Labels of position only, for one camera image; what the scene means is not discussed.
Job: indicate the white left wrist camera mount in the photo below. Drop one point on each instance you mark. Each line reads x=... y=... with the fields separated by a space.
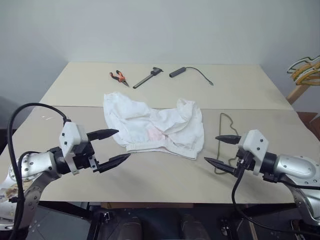
x=71 y=135

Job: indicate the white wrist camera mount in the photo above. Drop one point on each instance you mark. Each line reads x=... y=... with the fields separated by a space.
x=71 y=135
x=255 y=145

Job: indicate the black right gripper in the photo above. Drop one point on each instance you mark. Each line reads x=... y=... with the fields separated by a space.
x=243 y=160

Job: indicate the white shorts garment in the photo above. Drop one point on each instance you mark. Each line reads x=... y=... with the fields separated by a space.
x=175 y=125

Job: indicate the wooden rack leg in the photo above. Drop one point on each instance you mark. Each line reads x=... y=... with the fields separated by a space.
x=297 y=93

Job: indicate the black digital caliper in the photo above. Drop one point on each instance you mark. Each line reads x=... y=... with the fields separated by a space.
x=147 y=77

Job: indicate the black table frame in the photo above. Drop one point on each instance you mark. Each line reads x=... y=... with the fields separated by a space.
x=150 y=207

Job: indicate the bunch of wooden hangers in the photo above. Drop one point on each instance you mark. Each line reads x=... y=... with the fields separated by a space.
x=306 y=73

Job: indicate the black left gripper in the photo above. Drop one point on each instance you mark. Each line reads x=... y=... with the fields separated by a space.
x=83 y=156

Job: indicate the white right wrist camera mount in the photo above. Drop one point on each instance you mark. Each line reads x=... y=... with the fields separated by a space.
x=255 y=145

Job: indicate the orange and black pliers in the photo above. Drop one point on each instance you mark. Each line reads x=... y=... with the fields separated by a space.
x=120 y=78

